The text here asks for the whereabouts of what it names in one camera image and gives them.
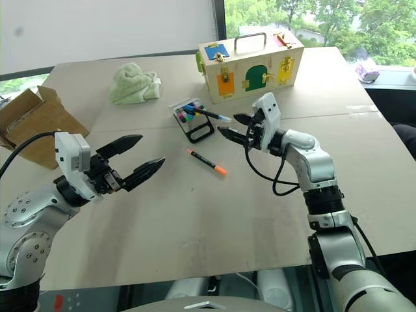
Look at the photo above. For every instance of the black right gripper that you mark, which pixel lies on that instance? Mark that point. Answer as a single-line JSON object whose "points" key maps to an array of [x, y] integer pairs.
{"points": [[256, 133]]}

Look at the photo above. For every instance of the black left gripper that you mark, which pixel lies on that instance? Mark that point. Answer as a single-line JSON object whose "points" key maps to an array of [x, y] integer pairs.
{"points": [[104, 177]]}

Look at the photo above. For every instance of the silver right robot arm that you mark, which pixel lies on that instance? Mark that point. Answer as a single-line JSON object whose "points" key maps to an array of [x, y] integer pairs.
{"points": [[334, 234]]}

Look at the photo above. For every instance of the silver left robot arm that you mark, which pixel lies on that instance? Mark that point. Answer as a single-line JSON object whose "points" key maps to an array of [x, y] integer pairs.
{"points": [[29, 221]]}

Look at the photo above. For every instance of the black pen with blue cap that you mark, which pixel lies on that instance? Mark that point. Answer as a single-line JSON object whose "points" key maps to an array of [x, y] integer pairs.
{"points": [[211, 114]]}

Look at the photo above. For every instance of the black and white pen holder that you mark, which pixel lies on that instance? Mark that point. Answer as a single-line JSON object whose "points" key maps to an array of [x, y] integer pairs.
{"points": [[198, 130]]}

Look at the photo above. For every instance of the black pen with orange cap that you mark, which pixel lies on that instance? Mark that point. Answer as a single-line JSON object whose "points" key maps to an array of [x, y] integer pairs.
{"points": [[206, 161]]}

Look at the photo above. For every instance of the blue-capped marker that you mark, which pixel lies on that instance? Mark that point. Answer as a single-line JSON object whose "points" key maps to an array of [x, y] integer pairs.
{"points": [[188, 109]]}

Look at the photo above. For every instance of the pink-capped marker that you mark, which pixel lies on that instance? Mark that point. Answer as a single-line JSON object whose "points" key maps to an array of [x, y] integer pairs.
{"points": [[182, 115]]}

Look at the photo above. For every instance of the light green towel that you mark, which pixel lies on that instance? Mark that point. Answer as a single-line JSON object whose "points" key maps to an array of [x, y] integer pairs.
{"points": [[133, 84]]}

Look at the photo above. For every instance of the brown cardboard box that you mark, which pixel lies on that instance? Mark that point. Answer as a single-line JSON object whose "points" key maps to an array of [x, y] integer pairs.
{"points": [[35, 130]]}

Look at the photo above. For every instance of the purple packet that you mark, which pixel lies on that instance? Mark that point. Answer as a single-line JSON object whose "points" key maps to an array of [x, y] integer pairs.
{"points": [[367, 71]]}

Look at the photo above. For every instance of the grey panel with red mark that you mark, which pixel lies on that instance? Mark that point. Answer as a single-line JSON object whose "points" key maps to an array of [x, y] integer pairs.
{"points": [[74, 300]]}

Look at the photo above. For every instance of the white rounded robot body shells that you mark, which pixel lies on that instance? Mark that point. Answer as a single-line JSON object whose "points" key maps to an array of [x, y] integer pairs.
{"points": [[276, 289]]}

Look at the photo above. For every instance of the dark rounded object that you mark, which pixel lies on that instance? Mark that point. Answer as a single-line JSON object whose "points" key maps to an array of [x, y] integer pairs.
{"points": [[406, 139]]}

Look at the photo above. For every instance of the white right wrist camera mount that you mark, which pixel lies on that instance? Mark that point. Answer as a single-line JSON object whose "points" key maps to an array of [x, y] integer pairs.
{"points": [[271, 117]]}

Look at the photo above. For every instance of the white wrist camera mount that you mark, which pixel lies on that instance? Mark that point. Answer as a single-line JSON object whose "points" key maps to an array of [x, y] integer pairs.
{"points": [[271, 117], [70, 152]]}

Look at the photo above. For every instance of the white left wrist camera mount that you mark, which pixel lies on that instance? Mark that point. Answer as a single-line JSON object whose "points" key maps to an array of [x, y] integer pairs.
{"points": [[70, 152]]}

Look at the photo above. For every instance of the dark window frame post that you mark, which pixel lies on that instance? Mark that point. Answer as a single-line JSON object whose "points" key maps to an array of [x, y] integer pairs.
{"points": [[221, 18]]}

